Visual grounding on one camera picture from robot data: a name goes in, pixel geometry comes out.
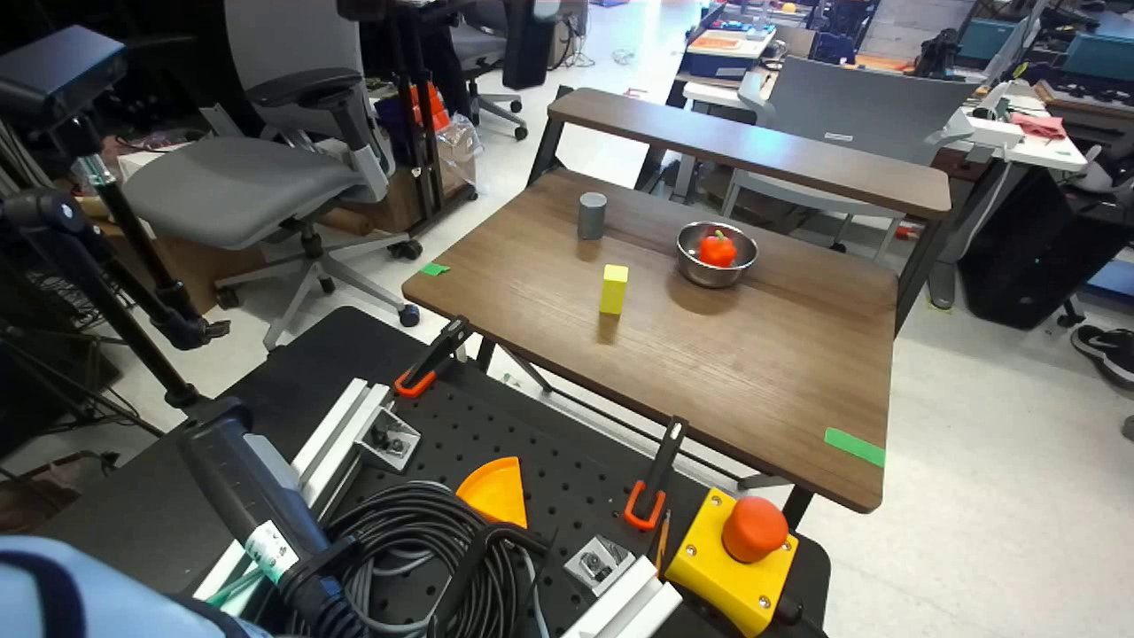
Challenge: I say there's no gray cylinder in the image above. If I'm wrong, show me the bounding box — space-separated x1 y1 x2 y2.
576 189 615 247

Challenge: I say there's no brown wooden desk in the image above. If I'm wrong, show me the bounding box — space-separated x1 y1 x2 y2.
401 165 905 518

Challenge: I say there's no light blue blurred object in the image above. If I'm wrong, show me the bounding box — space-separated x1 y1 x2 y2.
0 533 276 638

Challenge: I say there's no yellow block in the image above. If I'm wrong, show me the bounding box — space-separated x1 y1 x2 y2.
596 263 635 321

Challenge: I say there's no metal bowl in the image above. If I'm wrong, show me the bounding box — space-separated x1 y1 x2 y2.
672 215 763 294

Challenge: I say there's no black perforated base board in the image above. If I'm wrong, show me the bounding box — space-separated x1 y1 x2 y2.
48 304 832 638

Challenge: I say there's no orange black clamp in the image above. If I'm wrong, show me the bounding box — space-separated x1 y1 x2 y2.
390 316 475 403
619 413 693 538

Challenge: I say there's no orange fruit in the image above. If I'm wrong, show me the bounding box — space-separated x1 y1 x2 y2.
695 231 743 269

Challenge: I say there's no orange wedge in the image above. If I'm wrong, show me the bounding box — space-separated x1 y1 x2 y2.
454 455 537 536

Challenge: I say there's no black office chair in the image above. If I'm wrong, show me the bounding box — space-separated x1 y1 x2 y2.
447 0 538 145

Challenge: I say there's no yellow emergency stop box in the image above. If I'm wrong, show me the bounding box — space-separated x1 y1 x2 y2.
668 484 806 638

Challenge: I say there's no green tape strip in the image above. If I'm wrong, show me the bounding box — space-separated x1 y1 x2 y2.
821 425 889 470

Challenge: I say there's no dark blue gray block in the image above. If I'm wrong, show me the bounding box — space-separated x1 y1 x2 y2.
174 395 342 574

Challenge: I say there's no gray office chair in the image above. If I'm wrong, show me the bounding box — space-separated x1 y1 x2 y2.
121 0 428 353

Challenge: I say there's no gray partition panel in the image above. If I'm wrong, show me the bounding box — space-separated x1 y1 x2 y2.
754 55 984 165

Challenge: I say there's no black tripod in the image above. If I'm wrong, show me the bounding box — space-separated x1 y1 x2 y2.
0 115 235 413

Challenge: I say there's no black bag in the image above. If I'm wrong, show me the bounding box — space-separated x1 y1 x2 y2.
958 171 1105 332

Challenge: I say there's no white cluttered table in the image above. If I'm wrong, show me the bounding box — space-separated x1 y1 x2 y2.
935 78 1092 176

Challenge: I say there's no black shoe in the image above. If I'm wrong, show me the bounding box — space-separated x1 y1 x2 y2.
1066 321 1134 388

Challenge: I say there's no dark gray box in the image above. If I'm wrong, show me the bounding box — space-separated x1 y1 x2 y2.
0 20 133 125

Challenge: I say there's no metal bracket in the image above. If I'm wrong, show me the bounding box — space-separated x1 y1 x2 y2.
356 403 426 475
561 533 637 600

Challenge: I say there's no long aluminium rail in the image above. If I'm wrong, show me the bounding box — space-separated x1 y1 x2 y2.
188 374 396 607

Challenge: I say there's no black cable coil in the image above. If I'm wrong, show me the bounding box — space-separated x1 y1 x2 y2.
281 475 553 638

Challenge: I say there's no short aluminium rail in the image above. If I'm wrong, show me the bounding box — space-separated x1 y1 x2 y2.
558 553 688 638

